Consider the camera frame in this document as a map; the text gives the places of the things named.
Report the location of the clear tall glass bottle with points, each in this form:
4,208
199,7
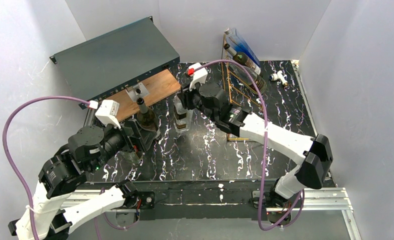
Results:
243,78

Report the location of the blue glass bottle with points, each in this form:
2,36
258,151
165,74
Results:
238,43

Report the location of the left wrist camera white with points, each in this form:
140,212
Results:
107,113

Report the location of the metal bracket with knob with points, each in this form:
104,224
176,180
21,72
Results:
136,91

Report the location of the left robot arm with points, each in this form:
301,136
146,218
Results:
85,152

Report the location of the dark brown wine bottle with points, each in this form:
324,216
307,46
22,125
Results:
242,58

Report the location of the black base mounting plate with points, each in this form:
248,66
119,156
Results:
198,199

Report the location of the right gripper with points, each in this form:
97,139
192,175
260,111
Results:
187,99

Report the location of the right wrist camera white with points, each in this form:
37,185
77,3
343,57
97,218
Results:
198,76

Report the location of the grey rack server box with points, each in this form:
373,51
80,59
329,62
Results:
107,64

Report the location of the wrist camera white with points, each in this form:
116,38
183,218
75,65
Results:
107,113
198,76

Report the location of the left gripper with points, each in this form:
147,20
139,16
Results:
132,136

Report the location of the wooden board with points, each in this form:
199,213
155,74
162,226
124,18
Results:
152,90

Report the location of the white pipe fitting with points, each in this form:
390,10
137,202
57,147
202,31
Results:
279,76

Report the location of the clear round glass bottle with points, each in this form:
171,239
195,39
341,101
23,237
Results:
134,157

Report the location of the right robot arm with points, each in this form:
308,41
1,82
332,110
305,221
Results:
312,155

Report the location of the gold wire wine rack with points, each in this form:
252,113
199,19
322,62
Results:
237,91

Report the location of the aluminium frame rail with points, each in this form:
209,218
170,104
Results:
324,199

